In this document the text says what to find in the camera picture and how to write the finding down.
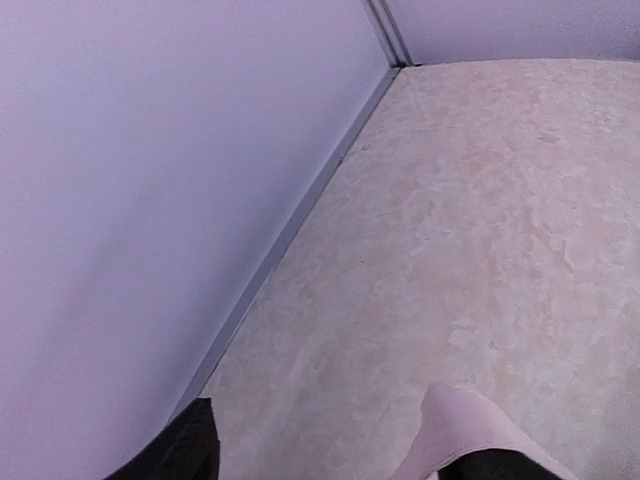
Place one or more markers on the pink and black umbrella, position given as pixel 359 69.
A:
pixel 463 435

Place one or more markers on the right aluminium corner post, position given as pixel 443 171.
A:
pixel 388 33

